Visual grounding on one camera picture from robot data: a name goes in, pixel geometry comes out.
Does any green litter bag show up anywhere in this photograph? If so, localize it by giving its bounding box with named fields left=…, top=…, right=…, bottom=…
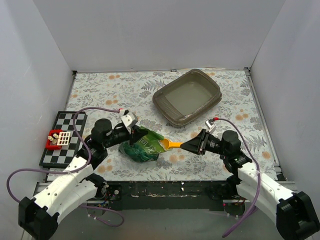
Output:
left=118, top=126, right=167, bottom=163

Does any yellow plastic scoop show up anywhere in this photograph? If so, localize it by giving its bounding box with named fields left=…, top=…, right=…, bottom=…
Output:
left=159, top=138, right=183, bottom=151

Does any grey litter box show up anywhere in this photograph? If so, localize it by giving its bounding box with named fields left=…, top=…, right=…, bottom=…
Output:
left=152, top=69, right=222, bottom=128

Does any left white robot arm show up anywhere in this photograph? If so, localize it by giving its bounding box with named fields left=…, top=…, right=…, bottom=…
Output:
left=18, top=116, right=148, bottom=240

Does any black white checkerboard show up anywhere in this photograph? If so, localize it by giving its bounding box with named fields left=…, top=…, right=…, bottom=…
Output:
left=39, top=111, right=87, bottom=169

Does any red tray with pieces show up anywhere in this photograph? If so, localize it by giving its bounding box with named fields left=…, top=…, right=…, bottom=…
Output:
left=45, top=129, right=71, bottom=151

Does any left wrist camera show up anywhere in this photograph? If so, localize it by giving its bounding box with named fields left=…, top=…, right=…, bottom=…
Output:
left=119, top=108, right=138, bottom=133

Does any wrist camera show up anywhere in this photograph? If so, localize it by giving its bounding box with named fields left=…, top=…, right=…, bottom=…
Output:
left=119, top=108, right=138, bottom=133
left=205, top=118, right=216, bottom=134

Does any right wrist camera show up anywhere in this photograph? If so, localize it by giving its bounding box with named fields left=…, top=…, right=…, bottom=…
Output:
left=205, top=118, right=216, bottom=134

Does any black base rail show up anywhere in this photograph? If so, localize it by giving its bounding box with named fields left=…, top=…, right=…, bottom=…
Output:
left=103, top=180, right=239, bottom=211

